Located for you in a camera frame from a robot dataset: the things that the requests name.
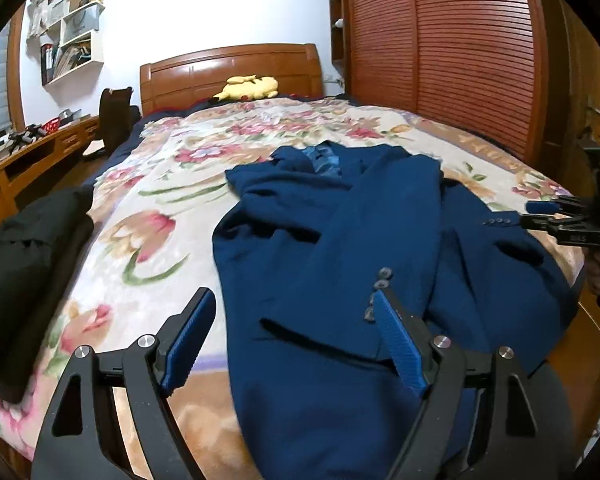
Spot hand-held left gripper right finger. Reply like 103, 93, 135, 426
372, 290, 576, 480

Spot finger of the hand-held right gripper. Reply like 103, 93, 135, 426
520, 214, 588, 233
525, 198, 587, 215

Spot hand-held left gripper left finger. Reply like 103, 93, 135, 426
30, 287, 217, 480

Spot navy blue suit jacket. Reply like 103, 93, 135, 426
211, 141, 586, 480

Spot person's right hand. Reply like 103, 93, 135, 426
586, 249, 600, 297

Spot floral printed blanket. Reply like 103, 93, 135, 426
0, 96, 588, 480

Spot black cloth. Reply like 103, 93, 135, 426
0, 187, 97, 403

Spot wooden louvred wardrobe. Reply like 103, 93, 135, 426
327, 0, 600, 211

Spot dark blue bed sheet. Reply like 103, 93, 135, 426
82, 105, 153, 196

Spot dark brown chair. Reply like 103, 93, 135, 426
82, 87, 141, 161

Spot yellow plush toy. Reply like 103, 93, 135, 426
215, 75, 280, 103

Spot stack of books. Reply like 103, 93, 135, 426
52, 42, 93, 81

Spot grey paper bag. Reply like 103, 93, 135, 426
62, 7, 98, 43

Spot wooden window frame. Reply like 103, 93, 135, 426
7, 10, 28, 133

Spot white wall shelf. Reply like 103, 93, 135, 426
40, 0, 106, 87

